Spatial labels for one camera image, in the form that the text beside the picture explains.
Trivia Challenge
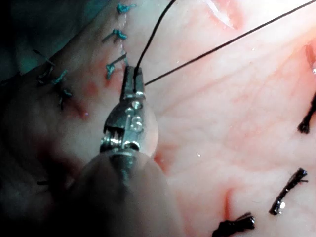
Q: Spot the left arm needle driver jaw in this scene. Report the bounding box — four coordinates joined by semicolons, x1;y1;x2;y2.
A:
134;68;145;94
122;66;135;98

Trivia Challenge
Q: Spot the left arm needle driver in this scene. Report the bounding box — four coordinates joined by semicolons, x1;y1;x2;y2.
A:
99;91;159;158

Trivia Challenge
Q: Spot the black thread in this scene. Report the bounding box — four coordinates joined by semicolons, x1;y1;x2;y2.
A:
133;0;316;94

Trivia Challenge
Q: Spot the blue stitching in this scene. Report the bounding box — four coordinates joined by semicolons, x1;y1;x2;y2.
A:
33;49;74;111
102;2;138;79

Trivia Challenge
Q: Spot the tissue pad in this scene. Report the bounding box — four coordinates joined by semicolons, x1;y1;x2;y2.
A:
0;0;316;237

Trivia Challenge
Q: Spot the black stitching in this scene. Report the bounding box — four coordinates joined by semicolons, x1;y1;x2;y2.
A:
212;91;316;237

